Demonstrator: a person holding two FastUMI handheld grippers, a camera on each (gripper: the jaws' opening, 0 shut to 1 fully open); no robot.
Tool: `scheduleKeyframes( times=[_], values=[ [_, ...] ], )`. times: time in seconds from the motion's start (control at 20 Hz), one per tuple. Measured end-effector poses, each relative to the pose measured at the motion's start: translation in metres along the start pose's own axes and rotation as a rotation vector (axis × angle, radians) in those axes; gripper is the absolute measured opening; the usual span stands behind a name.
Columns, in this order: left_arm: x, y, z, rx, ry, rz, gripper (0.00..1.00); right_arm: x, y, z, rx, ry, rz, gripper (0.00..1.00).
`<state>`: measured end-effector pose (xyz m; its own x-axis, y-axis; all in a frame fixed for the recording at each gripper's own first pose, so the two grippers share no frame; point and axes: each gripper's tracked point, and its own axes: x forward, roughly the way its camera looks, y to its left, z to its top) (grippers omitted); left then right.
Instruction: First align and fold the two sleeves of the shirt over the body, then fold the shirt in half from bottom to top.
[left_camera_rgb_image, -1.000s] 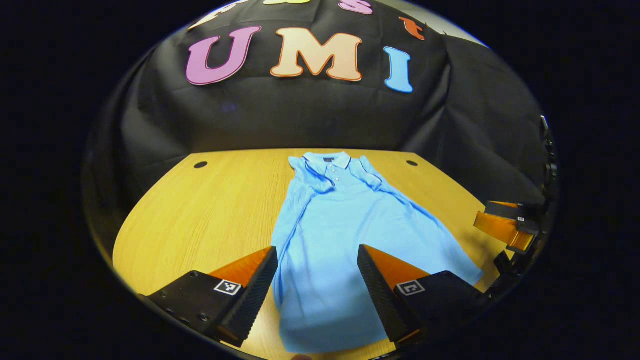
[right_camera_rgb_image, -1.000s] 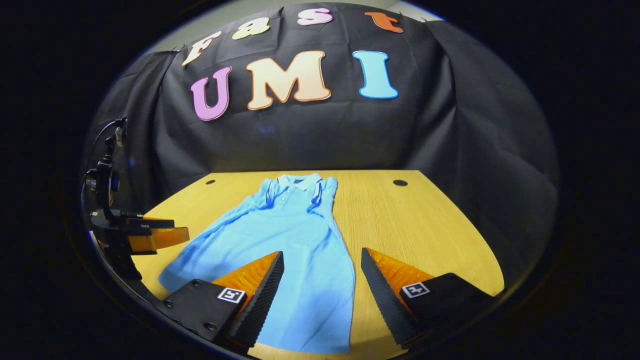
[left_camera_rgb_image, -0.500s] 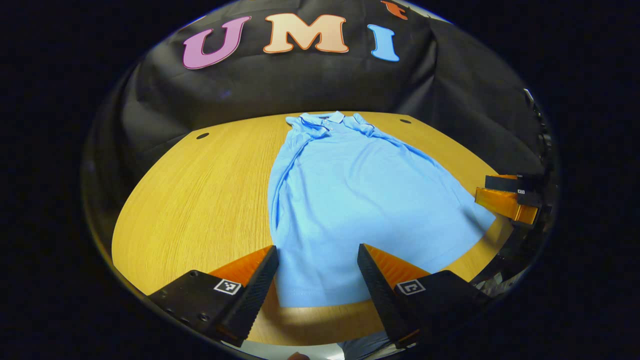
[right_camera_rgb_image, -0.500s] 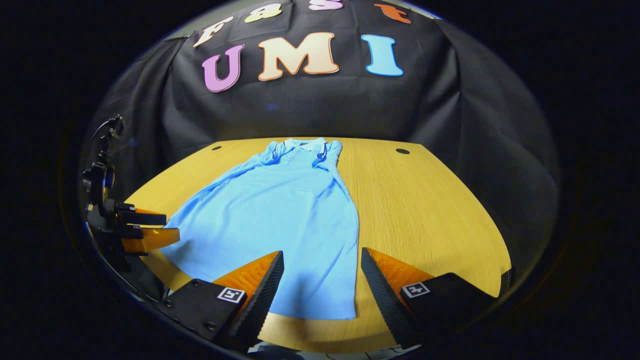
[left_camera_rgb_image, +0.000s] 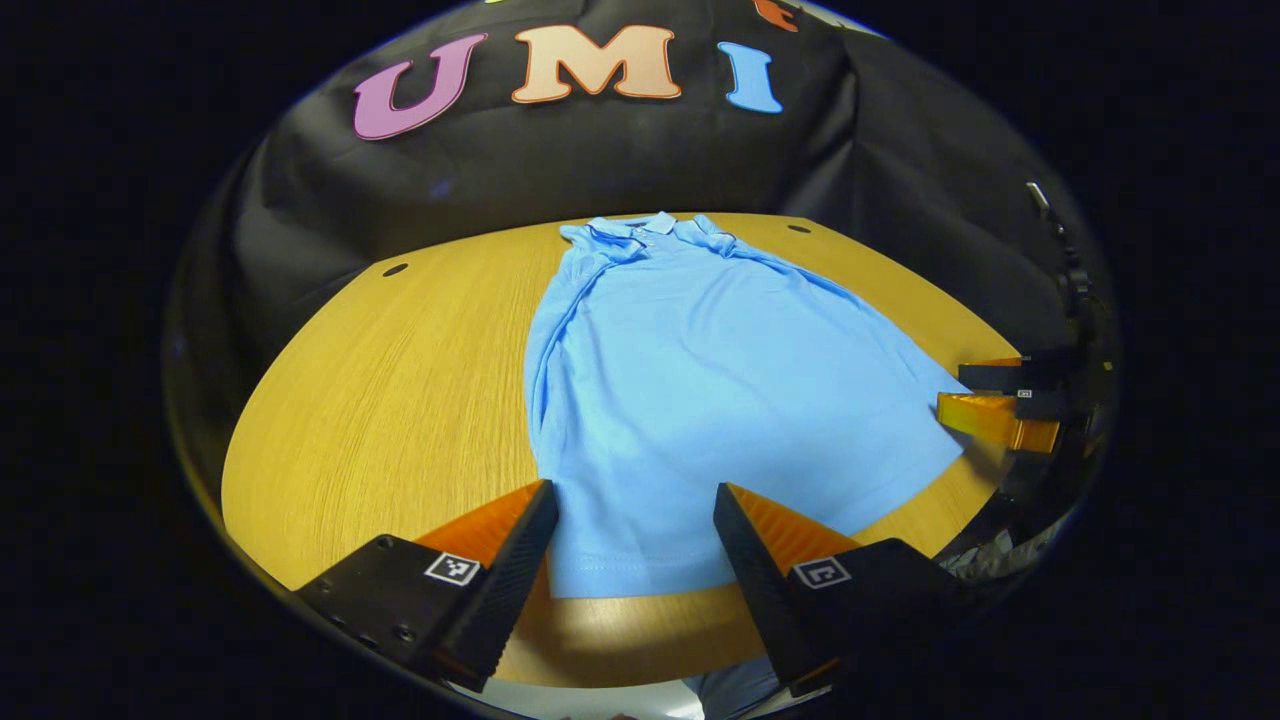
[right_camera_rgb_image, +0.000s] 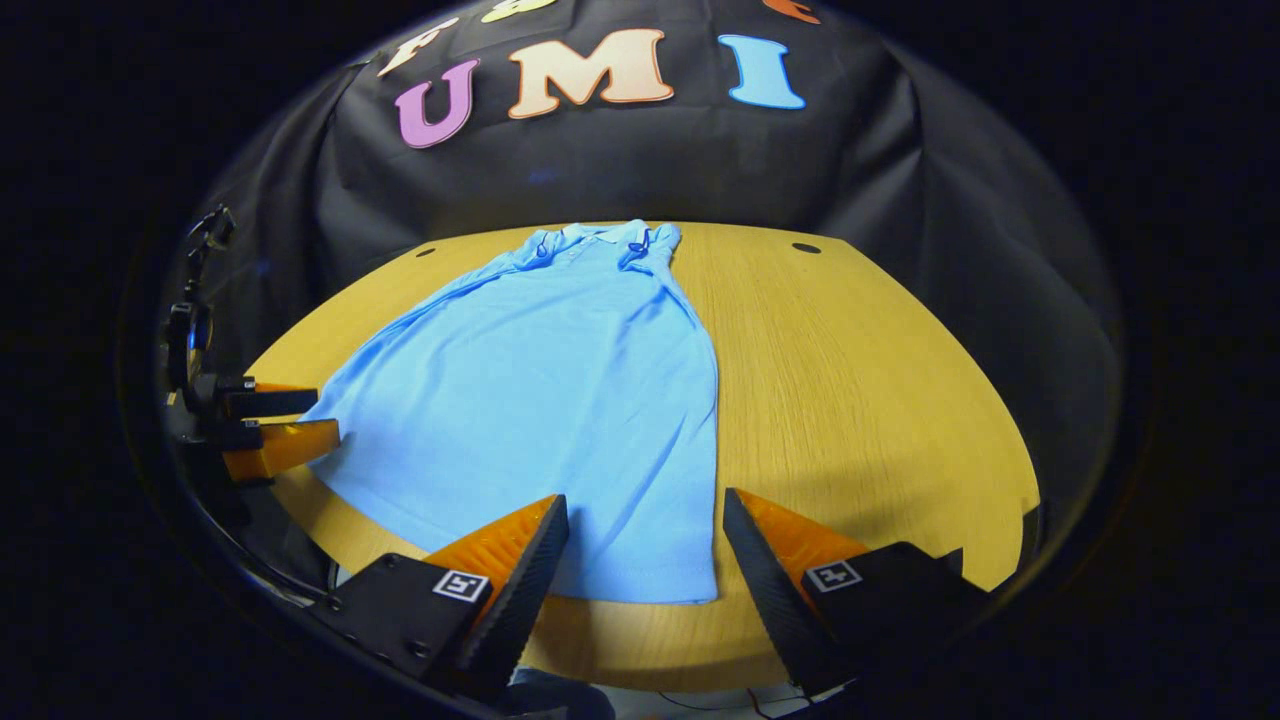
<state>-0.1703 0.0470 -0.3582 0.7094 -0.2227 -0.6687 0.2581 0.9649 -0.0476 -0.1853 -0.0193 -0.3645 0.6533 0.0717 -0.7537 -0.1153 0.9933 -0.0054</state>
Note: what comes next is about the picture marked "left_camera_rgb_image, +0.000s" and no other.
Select black backdrop cloth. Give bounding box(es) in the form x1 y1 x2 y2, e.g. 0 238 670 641
165 0 1116 486

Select light blue T-shirt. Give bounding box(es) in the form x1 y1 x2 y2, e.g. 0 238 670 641
523 211 969 599

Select grey patterned cloth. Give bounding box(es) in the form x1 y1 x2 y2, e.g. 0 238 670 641
938 515 1069 584

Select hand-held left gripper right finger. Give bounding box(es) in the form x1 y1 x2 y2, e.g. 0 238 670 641
712 482 972 699

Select black stand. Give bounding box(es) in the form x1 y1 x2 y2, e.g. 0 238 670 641
1024 180 1103 343

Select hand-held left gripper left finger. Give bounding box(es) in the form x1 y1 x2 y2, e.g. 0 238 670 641
295 479 561 693

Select person's blue grey trousers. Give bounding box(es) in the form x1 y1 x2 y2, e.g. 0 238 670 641
685 655 782 720

